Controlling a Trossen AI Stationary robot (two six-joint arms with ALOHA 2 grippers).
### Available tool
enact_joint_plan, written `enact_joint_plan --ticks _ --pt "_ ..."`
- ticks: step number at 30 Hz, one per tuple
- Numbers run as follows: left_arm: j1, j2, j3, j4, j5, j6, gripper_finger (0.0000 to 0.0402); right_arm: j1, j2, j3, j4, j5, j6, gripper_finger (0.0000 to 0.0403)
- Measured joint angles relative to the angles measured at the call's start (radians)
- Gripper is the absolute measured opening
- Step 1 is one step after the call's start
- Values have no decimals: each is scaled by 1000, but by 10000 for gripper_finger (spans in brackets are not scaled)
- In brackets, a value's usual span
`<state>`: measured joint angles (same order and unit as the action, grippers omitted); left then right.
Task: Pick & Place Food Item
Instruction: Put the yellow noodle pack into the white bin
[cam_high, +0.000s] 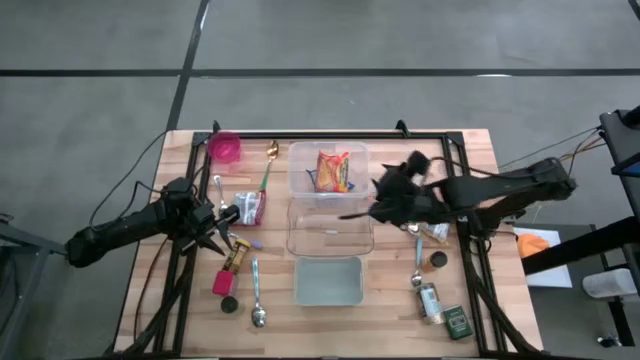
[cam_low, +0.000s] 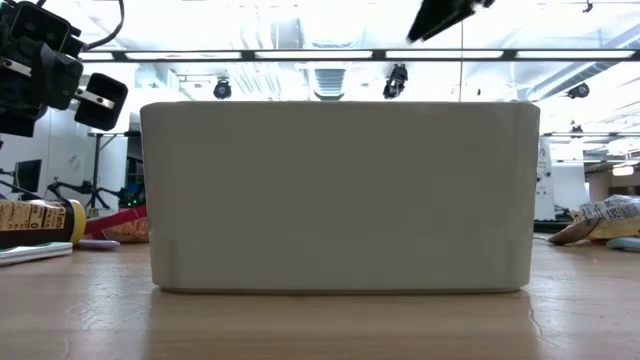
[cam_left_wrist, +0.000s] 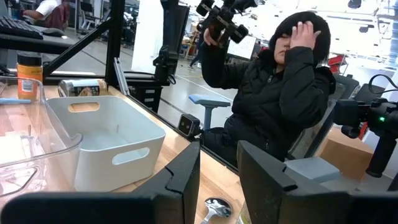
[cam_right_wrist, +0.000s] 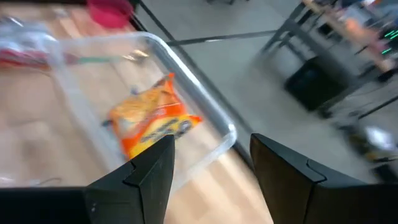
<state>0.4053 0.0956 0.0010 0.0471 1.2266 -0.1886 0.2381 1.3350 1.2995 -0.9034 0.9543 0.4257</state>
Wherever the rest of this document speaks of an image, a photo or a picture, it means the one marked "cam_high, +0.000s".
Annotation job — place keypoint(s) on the black aluminium table frame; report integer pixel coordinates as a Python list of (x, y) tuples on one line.
[(320, 135)]

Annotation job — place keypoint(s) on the white paper sheet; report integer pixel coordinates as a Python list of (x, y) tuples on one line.
[(550, 277)]

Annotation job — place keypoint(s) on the brown bottle yellow cap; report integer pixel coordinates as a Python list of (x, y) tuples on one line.
[(236, 256)]

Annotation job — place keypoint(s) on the clear spice jar white label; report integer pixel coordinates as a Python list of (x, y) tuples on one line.
[(430, 302)]

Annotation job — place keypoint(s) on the red lid patterned spice tin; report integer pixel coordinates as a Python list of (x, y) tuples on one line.
[(223, 283)]

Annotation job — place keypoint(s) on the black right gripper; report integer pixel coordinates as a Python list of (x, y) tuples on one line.
[(405, 200)]

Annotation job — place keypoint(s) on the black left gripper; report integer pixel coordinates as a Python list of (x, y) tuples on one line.
[(200, 225)]

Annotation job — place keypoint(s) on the clear acrylic organizer bin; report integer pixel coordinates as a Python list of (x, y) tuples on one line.
[(330, 240)]

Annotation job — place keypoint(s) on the small black item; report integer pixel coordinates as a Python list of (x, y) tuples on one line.
[(607, 342)]

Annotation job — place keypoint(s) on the grey pouch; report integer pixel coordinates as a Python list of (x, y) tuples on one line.
[(610, 283)]

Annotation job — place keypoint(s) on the green tin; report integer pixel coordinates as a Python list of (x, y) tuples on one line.
[(457, 323)]

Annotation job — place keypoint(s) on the black lid orange spice jar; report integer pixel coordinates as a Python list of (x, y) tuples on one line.
[(438, 259)]

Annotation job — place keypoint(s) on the grey metal stand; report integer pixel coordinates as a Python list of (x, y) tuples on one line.
[(30, 245)]

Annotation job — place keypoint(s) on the orange object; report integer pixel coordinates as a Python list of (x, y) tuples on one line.
[(532, 245)]

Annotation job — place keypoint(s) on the black lid green spice jar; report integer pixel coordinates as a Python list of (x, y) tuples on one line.
[(230, 304)]

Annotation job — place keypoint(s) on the orange ramen packet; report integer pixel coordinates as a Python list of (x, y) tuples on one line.
[(331, 172)]

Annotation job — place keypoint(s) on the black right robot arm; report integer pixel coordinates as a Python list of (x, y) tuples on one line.
[(510, 187)]

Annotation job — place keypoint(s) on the black frame clamp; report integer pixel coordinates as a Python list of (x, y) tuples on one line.
[(401, 128), (216, 127)]

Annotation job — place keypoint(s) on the all silver metal spoon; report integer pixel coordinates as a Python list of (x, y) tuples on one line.
[(218, 182)]

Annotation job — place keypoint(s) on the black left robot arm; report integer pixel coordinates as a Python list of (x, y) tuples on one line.
[(115, 232)]

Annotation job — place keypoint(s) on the frosted clear storage bin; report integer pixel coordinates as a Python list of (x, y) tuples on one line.
[(300, 165)]

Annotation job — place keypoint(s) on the red ramen packet silver back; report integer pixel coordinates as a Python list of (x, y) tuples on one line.
[(248, 207)]

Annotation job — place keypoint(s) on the black equipment stand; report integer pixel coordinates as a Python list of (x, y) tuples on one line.
[(622, 145)]

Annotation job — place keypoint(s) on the pink plastic bowl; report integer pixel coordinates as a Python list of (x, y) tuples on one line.
[(224, 147)]

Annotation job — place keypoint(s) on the grey plastic bin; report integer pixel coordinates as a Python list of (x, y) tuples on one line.
[(328, 282)]

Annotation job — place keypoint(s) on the black diagonal stand bar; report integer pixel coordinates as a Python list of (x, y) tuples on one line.
[(580, 246)]

